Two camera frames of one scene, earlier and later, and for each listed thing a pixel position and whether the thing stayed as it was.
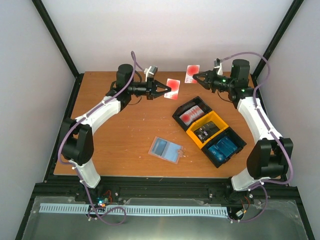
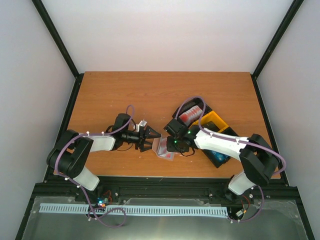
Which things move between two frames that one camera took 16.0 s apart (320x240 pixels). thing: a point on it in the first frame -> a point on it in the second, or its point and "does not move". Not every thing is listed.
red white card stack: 192,115 does not move
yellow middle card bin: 215,119 does not move
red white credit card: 174,84 -> 162,148
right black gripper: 205,83 -> 170,148
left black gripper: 150,95 -> 142,138
